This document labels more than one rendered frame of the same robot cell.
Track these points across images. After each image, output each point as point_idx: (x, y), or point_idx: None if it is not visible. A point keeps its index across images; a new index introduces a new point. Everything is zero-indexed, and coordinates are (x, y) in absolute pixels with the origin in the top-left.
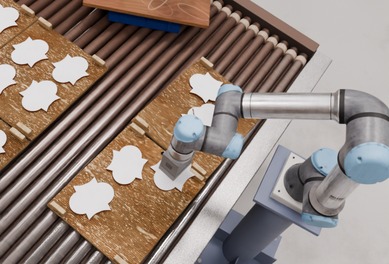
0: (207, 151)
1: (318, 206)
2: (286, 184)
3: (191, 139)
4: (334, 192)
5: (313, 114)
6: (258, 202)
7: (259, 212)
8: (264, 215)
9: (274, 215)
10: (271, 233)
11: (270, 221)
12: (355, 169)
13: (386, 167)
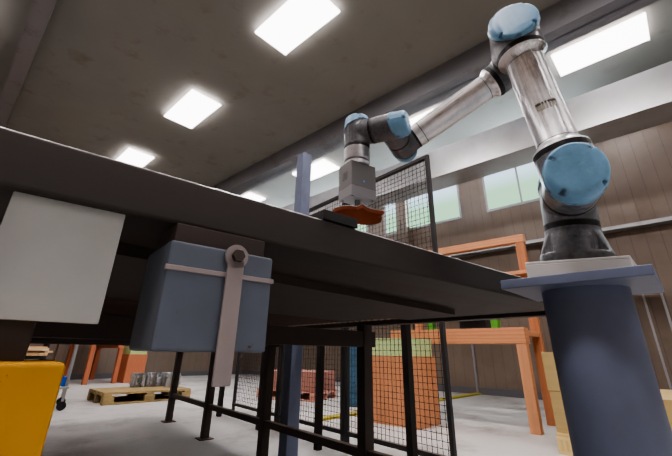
0: (373, 123)
1: (545, 143)
2: (543, 257)
3: (355, 115)
4: (532, 95)
5: (467, 88)
6: (509, 281)
7: (566, 397)
8: (572, 379)
9: (577, 345)
10: (630, 443)
11: (589, 379)
12: (496, 23)
13: (521, 3)
